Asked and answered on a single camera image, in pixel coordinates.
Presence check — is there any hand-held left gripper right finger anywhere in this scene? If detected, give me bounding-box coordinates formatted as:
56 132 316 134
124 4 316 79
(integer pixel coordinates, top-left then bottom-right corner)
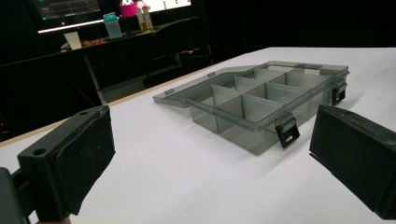
309 104 396 220

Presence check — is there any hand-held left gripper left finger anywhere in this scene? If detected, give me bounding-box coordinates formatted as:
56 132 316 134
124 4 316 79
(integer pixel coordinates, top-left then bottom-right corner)
17 105 117 222

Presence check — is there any transparent grey compartment box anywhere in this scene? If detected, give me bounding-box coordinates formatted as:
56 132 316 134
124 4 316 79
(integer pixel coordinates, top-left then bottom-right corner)
152 60 350 157

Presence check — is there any wooden table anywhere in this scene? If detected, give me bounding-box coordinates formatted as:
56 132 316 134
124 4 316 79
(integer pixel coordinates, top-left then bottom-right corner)
0 62 220 148

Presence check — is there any desk with white legs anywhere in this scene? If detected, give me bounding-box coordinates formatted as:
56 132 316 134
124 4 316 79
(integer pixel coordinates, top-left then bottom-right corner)
0 29 200 105

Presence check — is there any white sheet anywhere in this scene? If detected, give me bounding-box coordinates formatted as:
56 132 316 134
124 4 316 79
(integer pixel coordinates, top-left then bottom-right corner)
0 47 396 224

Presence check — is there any white cup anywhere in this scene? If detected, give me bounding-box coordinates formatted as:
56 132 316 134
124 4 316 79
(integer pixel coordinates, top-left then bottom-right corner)
63 31 83 51

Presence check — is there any clear bottle with teal lid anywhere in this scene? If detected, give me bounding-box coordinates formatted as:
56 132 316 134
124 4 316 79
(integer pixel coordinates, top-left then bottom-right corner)
103 12 123 40

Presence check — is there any black folding chair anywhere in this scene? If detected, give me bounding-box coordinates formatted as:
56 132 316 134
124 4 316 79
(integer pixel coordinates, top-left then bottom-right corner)
143 17 215 89

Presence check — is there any yellow bottle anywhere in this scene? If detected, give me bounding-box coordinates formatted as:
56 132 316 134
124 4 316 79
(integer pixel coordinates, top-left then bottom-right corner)
135 1 154 34

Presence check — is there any pink container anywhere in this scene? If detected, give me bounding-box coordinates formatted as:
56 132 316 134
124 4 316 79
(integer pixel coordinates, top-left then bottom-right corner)
120 0 138 19

